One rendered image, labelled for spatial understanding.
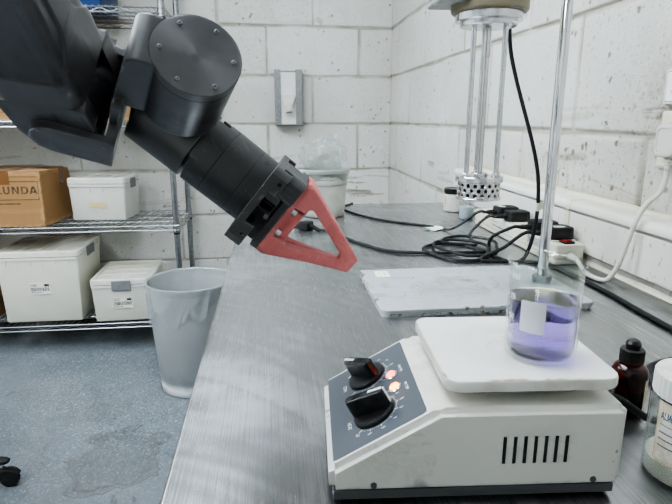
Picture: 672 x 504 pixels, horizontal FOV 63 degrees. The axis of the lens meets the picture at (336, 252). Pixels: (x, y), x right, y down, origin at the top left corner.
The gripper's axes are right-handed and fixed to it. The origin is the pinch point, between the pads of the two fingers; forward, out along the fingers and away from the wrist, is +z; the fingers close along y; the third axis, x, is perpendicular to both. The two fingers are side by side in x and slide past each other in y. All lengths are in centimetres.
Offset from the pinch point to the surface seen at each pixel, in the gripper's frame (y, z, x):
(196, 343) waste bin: 138, 9, 82
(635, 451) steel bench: -7.2, 26.3, -3.5
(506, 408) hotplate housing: -12.0, 12.2, -1.0
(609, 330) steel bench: 17.5, 35.2, -10.2
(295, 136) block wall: 235, -8, 9
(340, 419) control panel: -7.3, 6.1, 8.5
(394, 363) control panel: -3.4, 8.0, 3.6
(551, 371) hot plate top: -10.7, 13.6, -4.6
